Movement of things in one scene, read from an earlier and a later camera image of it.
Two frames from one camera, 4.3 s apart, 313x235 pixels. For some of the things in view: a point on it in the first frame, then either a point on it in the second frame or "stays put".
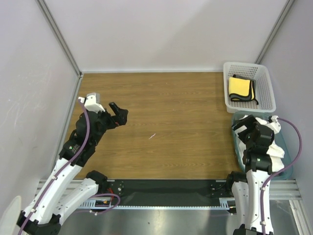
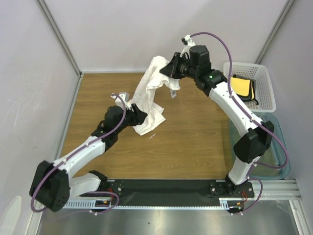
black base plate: x=166 y=189 stays put
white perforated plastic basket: x=263 y=93 stays put
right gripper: x=243 y=123 → x=176 y=67
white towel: x=276 y=154 → x=145 y=100
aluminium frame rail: x=277 y=189 stays put
